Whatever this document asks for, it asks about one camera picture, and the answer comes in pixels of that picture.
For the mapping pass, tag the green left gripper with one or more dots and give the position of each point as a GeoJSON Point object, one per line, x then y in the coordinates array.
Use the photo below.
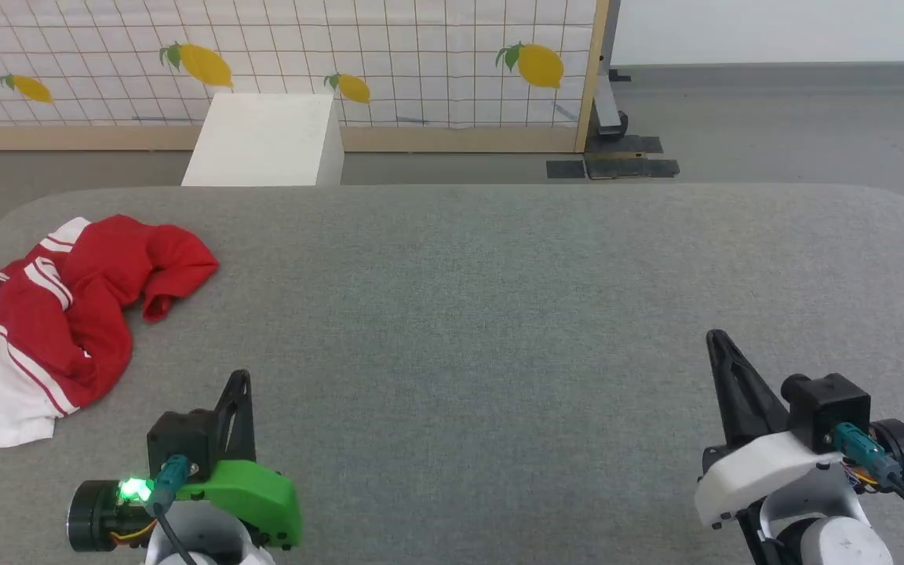
{"type": "Point", "coordinates": [256, 502]}

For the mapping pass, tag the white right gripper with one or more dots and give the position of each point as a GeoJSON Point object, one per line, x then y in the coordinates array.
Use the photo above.
{"type": "Point", "coordinates": [758, 471]}

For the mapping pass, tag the red white Bulls jersey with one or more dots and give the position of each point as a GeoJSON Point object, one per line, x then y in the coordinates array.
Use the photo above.
{"type": "Point", "coordinates": [91, 314]}

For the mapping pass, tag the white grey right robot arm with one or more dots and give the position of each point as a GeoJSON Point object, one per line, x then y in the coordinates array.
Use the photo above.
{"type": "Point", "coordinates": [836, 541]}

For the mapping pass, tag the large black floor tape patch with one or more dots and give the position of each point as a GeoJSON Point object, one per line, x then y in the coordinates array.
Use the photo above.
{"type": "Point", "coordinates": [625, 167]}

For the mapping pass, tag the dark floor tape strip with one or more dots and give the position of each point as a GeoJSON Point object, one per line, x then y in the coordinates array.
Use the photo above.
{"type": "Point", "coordinates": [632, 143]}

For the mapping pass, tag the white box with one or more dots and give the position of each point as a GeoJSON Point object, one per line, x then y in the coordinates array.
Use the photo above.
{"type": "Point", "coordinates": [264, 141]}

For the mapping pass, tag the small black floor tape patch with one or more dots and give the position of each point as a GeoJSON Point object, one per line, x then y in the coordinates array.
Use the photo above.
{"type": "Point", "coordinates": [566, 169]}

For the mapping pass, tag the lemon print partition screen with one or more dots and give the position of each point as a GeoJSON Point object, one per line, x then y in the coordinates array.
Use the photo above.
{"type": "Point", "coordinates": [421, 47]}

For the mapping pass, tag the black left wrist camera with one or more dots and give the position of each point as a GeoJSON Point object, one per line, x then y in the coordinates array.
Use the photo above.
{"type": "Point", "coordinates": [181, 435]}

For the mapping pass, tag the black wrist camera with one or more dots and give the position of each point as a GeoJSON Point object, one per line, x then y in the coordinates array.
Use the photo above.
{"type": "Point", "coordinates": [181, 435]}
{"type": "Point", "coordinates": [832, 408]}

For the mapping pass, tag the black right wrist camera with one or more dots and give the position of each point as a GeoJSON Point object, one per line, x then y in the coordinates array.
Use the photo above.
{"type": "Point", "coordinates": [832, 408]}

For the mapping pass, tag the grey metal stand post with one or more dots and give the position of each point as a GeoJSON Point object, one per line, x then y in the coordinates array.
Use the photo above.
{"type": "Point", "coordinates": [607, 102]}

